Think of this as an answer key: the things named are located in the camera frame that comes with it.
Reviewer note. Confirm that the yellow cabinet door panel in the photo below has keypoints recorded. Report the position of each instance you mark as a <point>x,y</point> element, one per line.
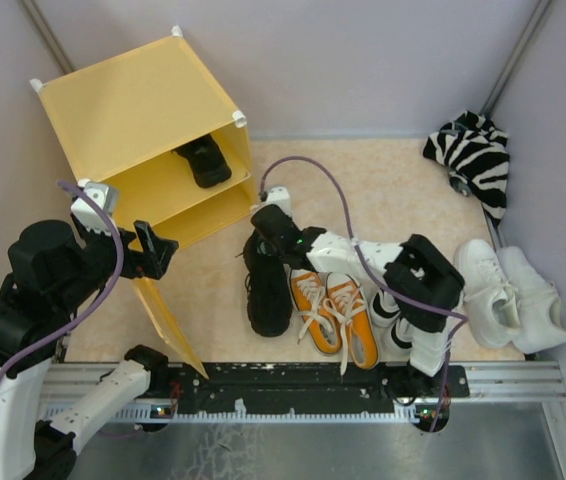
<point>165,323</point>

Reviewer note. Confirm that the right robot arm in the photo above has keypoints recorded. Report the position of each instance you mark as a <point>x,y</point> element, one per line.
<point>424,283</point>

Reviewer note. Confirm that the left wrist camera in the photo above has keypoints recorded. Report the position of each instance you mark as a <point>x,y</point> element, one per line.
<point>105,197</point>

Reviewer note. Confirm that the black white sneaker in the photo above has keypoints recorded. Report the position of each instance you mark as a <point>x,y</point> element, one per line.
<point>384,310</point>
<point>399,339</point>

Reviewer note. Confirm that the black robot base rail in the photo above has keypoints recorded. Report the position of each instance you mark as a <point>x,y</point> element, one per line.
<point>296,392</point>

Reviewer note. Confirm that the black shoe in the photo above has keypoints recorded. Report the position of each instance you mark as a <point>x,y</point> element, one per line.
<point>269,306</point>
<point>206,161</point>

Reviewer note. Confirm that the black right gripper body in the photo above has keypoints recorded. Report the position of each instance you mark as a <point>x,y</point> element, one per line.
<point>281,250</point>

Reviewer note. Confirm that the orange sneaker right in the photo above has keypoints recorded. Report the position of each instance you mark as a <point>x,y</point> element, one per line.
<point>347,303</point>

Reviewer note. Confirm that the zebra striped cloth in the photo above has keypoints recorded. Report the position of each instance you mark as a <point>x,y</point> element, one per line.
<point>473,151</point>

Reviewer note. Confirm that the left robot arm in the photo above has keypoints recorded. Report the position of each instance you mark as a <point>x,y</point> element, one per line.
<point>56,268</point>

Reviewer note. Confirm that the orange sneaker left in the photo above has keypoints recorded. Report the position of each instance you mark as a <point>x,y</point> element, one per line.
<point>308,294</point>

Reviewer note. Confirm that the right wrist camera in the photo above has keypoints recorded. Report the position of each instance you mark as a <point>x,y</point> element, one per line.
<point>279,196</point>

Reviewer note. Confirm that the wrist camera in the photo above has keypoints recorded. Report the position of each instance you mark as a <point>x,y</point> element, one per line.
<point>279,196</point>
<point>105,197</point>

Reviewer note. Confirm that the orange sneaker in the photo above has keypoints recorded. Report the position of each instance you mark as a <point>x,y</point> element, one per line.
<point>347,303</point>
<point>308,294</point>

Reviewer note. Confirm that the black white sneaker left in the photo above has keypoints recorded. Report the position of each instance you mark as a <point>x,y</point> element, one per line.
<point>384,310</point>

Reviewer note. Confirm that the yellow shoe cabinet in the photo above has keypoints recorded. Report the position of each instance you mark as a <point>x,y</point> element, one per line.
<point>125,122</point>

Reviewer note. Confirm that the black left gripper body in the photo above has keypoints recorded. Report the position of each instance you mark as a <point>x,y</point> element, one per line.
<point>137,263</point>

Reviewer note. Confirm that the black white sneaker right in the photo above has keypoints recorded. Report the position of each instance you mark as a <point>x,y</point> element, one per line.
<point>399,339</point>

